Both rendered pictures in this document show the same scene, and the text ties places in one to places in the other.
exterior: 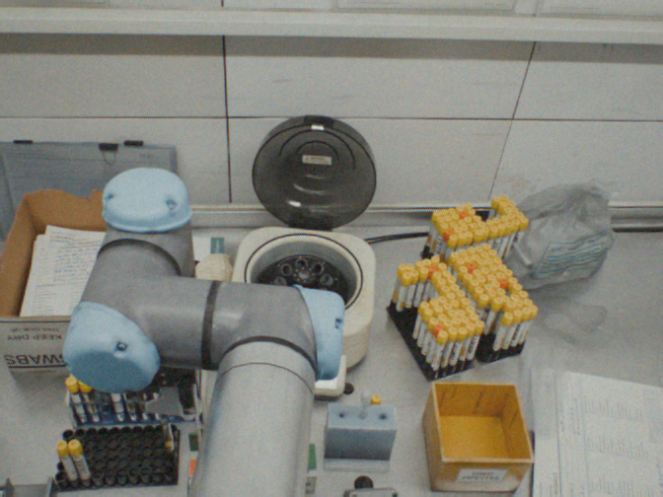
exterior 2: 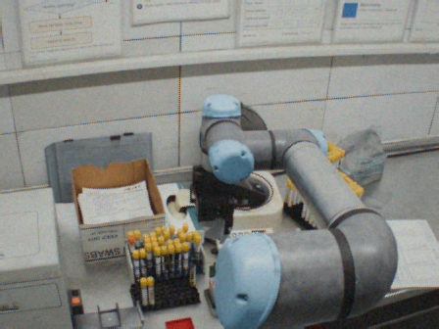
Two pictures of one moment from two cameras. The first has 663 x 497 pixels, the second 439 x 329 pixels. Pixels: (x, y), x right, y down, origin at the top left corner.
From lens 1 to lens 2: 0.56 m
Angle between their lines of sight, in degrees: 14
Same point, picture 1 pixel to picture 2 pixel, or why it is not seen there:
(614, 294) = (392, 185)
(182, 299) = (259, 135)
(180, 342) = (263, 153)
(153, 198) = (228, 103)
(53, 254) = (91, 202)
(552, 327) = (368, 204)
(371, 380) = not seen: hidden behind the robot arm
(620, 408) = (411, 231)
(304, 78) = (220, 85)
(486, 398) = not seen: hidden behind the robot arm
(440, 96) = (290, 89)
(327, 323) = (320, 137)
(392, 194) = not seen: hidden behind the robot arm
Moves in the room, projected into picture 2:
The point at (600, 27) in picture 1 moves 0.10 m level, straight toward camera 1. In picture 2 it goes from (361, 47) to (362, 57)
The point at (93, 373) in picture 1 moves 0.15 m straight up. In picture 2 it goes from (228, 170) to (233, 93)
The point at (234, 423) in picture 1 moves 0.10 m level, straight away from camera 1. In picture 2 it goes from (310, 161) to (283, 130)
